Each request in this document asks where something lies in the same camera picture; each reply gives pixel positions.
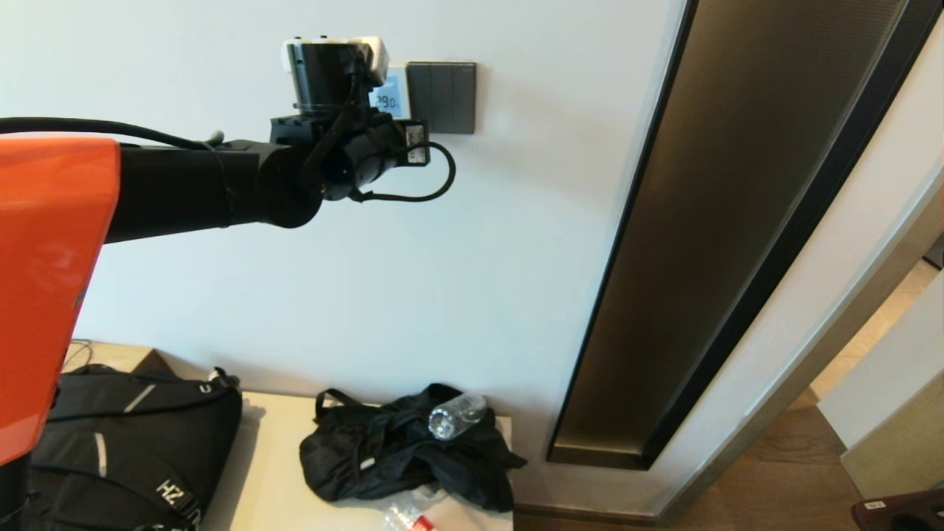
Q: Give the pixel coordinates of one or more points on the bronze glass panel black frame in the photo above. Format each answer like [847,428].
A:
[723,221]

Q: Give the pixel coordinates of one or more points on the black cloth bag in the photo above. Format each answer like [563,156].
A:
[383,457]

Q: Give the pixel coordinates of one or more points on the white door leaf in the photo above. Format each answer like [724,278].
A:
[892,391]

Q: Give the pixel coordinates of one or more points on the clear plastic wrapper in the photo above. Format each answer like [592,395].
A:
[428,498]

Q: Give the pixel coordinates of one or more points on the grey door frame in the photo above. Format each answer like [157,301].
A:
[811,354]

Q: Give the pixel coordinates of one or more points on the black backpack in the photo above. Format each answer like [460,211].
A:
[133,450]

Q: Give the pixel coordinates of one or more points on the clear unlabelled water bottle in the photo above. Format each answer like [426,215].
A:
[451,418]

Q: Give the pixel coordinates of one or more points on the grey wall switch plate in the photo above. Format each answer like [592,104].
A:
[442,97]

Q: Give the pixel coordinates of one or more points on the brown table with cup hole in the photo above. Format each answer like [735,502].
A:
[903,509]

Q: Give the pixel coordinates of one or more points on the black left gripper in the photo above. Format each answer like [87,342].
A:
[324,74]

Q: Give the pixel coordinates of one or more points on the white wall thermostat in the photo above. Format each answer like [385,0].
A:
[391,96]

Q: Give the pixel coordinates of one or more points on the red labelled water bottle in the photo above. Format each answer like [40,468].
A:
[413,522]

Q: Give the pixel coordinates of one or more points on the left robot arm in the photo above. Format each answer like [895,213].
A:
[169,184]

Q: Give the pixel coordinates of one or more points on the light wooden desk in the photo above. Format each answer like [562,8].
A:
[122,355]

